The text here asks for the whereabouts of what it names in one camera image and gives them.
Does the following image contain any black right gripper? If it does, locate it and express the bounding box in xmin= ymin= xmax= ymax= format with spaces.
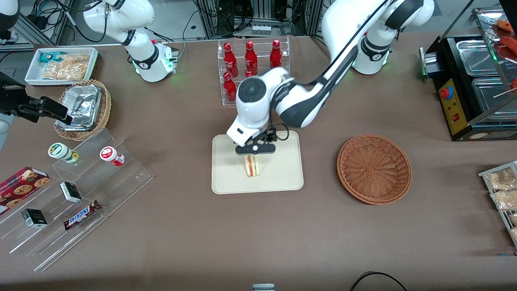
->
xmin=0 ymin=72 xmax=73 ymax=124

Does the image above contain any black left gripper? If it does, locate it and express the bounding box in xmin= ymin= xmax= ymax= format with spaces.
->
xmin=235 ymin=129 xmax=279 ymax=156

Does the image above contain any triangle sandwich with ham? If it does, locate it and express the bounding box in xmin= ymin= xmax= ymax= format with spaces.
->
xmin=244 ymin=155 xmax=263 ymax=178

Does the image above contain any cream rectangular plastic tray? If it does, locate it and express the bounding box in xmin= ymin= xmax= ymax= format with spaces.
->
xmin=211 ymin=130 xmax=304 ymax=195

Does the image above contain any light wicker basket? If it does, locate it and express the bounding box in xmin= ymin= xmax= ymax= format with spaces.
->
xmin=54 ymin=79 xmax=112 ymax=141

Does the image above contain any brown round wicker basket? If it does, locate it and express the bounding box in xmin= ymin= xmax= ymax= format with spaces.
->
xmin=336 ymin=134 xmax=412 ymax=205

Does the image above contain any stack of aluminium foil trays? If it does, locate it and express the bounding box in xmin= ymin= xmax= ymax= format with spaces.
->
xmin=56 ymin=84 xmax=103 ymax=131

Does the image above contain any white plastic snack bin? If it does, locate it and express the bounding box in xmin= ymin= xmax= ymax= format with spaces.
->
xmin=24 ymin=47 xmax=100 ymax=87

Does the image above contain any green lid sunflower cup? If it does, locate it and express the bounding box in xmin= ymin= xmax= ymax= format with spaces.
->
xmin=48 ymin=143 xmax=80 ymax=164

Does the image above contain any teal snack packet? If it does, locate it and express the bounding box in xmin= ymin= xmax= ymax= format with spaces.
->
xmin=39 ymin=51 xmax=65 ymax=63

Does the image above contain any red lid yogurt cup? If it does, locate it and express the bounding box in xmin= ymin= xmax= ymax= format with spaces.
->
xmin=100 ymin=146 xmax=125 ymax=167

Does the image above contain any red chocolate chip cookie box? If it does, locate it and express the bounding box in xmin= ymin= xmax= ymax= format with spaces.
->
xmin=0 ymin=167 xmax=51 ymax=216

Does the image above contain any small black carton box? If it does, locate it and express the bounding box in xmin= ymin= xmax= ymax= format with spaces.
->
xmin=21 ymin=209 xmax=48 ymax=228
xmin=60 ymin=181 xmax=82 ymax=203

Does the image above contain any clear acrylic bottle rack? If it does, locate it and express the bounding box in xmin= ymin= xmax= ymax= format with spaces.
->
xmin=217 ymin=36 xmax=290 ymax=107

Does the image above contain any clear acrylic stepped shelf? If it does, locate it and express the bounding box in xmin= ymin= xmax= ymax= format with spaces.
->
xmin=0 ymin=129 xmax=154 ymax=272

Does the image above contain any Snickers chocolate bar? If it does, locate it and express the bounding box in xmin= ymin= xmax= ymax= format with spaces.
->
xmin=63 ymin=200 xmax=101 ymax=231

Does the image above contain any aluminium equipment rack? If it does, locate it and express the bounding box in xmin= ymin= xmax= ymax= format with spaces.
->
xmin=194 ymin=0 xmax=324 ymax=39

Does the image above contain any black food warmer machine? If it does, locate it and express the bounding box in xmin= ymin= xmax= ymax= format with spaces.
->
xmin=419 ymin=0 xmax=517 ymax=142

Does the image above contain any steel food pan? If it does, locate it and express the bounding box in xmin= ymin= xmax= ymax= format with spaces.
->
xmin=472 ymin=77 xmax=517 ymax=114
xmin=456 ymin=40 xmax=499 ymax=76

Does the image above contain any aluminium extrusion frame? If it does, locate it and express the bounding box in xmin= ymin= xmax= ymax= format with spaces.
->
xmin=10 ymin=14 xmax=67 ymax=46

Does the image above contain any black floor cable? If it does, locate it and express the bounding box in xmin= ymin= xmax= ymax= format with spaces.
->
xmin=349 ymin=272 xmax=408 ymax=291

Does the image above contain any white wire rack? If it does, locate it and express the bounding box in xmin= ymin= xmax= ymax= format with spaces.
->
xmin=478 ymin=160 xmax=517 ymax=248

